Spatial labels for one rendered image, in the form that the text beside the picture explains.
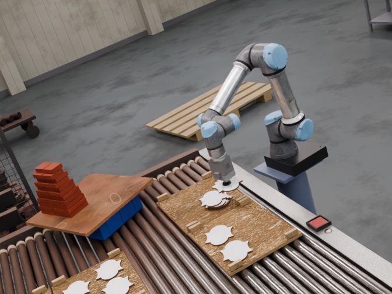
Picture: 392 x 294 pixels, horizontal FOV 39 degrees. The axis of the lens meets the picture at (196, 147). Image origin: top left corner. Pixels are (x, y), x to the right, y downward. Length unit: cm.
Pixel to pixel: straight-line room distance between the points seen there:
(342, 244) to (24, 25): 1014
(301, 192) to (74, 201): 119
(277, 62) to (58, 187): 122
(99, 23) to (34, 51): 151
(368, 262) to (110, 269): 109
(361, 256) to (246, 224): 55
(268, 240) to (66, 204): 106
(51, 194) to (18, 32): 906
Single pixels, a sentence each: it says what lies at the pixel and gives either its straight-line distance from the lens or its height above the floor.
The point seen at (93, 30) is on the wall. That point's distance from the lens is 1221.
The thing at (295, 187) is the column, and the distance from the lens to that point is 300.
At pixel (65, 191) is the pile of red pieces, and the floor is 117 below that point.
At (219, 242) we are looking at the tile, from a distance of 239.
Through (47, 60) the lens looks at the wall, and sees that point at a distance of 1194.
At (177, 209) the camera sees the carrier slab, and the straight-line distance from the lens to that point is 276.
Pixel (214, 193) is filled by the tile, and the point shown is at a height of 97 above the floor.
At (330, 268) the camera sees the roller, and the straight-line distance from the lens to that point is 214.
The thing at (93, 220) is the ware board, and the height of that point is 104.
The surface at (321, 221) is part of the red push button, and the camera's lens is 237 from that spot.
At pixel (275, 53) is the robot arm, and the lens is 258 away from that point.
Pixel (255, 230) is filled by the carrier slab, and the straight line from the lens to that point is 241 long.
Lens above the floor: 223
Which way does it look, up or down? 22 degrees down
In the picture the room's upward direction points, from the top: 19 degrees counter-clockwise
